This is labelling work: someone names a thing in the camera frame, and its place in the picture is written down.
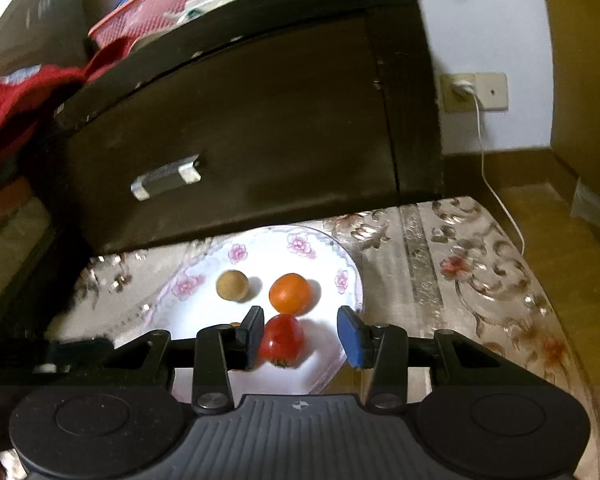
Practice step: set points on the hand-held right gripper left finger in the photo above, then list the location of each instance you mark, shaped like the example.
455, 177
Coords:
252, 332

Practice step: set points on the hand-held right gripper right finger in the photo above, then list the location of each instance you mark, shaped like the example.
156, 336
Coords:
352, 340

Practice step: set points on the white floral plate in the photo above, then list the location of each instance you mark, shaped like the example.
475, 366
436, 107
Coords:
260, 305

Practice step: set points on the red tomato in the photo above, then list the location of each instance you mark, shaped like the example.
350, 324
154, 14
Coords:
281, 340

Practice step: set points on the small brown round fruit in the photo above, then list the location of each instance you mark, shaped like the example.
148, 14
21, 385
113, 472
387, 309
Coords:
232, 285

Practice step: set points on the orange tangerine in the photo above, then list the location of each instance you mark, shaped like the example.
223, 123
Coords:
291, 294

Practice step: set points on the floral patterned tablecloth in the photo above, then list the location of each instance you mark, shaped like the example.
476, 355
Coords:
460, 280

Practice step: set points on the dark wooden cabinet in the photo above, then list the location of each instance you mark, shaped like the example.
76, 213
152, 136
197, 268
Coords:
250, 125

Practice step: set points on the red cloth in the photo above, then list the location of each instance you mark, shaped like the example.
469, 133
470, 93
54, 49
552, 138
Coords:
25, 95

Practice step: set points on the white papers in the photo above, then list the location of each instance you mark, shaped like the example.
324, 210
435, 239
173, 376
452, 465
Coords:
207, 0

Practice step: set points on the red plastic basket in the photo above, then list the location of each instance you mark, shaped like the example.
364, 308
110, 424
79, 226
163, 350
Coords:
145, 10

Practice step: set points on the wall power socket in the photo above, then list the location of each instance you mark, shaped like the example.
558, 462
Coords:
475, 91

